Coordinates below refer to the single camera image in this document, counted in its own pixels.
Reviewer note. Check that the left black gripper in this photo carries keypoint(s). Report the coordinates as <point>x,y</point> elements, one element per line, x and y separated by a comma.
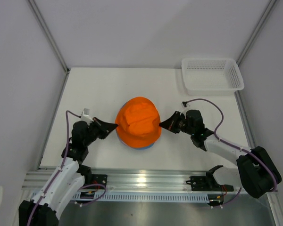
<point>105,128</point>

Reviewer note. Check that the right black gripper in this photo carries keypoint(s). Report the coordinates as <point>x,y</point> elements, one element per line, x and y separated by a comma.
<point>170,123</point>

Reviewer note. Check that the orange bucket hat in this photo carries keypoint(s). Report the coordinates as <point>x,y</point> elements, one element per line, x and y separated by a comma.
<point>138,122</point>

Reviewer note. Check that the blue bucket hat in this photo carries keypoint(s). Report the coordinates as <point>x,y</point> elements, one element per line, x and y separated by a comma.
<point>137,148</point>

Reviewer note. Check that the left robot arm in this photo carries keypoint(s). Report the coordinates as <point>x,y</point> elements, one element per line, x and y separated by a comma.
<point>47,206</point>

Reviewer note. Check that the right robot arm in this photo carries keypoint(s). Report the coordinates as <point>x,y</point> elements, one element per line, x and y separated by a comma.
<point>254,170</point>

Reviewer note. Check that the white plastic basket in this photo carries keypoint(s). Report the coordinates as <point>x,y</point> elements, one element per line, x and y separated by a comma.
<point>211,76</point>

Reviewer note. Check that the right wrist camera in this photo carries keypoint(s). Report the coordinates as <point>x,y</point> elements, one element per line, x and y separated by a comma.
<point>186,107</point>

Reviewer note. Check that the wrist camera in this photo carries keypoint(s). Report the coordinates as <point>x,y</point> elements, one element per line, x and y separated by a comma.
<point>186,107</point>
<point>85,116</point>

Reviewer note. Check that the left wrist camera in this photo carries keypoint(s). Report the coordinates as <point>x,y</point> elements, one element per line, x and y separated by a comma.
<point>85,116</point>

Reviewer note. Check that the aluminium mounting rail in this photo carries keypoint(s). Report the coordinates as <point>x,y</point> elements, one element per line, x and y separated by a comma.
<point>126,180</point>

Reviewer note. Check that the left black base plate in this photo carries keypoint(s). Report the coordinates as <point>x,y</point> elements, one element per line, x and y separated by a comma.
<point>97,182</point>

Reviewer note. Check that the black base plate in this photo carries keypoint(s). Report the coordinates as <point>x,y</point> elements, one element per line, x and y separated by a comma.
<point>207,183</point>
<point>97,182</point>

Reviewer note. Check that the white slotted cable duct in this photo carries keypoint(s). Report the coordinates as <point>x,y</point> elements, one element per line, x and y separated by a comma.
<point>154,197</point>

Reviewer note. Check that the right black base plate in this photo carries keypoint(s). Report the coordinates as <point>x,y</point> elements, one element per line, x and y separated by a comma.
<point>207,183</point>

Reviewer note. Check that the left aluminium corner post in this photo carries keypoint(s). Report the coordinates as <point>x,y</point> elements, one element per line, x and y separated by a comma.
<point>47,33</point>

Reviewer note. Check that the aluminium corner post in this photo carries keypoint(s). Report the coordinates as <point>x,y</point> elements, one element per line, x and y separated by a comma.
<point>257,30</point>
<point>47,33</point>

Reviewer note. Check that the right aluminium corner post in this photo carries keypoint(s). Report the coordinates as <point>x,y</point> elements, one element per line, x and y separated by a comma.
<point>257,30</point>

